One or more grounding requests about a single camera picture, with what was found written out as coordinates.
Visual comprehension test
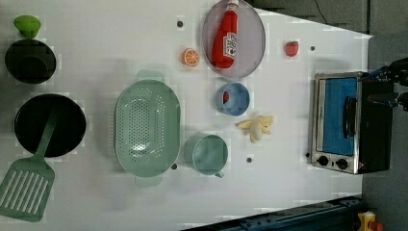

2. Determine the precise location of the green slotted spatula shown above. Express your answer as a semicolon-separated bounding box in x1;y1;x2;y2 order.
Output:
0;109;58;222

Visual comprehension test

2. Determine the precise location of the small black bowl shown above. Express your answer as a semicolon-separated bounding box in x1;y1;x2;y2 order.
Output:
5;39;57;84

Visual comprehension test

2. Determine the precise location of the orange slice toy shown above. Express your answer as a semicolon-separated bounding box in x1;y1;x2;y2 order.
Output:
182;48;200;66

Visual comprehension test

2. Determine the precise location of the red plush strawberry in bowl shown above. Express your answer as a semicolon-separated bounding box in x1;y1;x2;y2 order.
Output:
223;91;230;104

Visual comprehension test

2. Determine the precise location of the blue metal frame rail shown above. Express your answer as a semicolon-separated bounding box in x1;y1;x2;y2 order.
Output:
184;196;365;231

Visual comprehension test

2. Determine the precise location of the red plush strawberry on table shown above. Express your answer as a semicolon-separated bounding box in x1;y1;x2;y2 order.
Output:
285;41;299;57

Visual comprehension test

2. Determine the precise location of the lime green cup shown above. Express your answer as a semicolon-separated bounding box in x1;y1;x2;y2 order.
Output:
13;15;41;39

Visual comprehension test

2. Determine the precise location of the grey round plate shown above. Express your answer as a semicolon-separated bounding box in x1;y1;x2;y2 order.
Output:
201;0;266;79

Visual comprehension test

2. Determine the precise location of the yellow plush peeled banana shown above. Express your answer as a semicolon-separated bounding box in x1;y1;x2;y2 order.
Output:
236;115;273;143

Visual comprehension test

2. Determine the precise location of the blue bowl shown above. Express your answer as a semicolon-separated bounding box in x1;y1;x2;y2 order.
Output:
216;83;250;116

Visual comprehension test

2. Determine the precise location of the red ketchup bottle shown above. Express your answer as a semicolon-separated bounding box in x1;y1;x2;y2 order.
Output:
212;0;239;69

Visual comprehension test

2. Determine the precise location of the green perforated colander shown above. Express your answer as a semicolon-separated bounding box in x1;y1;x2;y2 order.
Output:
115;69;181;188

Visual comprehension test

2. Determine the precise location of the green measuring cup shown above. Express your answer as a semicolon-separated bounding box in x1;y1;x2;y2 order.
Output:
184;133;229;178

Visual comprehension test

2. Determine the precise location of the yellow and red toy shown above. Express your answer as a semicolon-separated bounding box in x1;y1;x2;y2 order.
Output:
358;211;384;231

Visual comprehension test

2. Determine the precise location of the black and silver toaster oven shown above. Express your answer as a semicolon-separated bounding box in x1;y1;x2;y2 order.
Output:
311;72;394;174

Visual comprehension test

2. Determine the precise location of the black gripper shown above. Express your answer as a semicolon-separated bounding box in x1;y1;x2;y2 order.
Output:
359;58;408;111

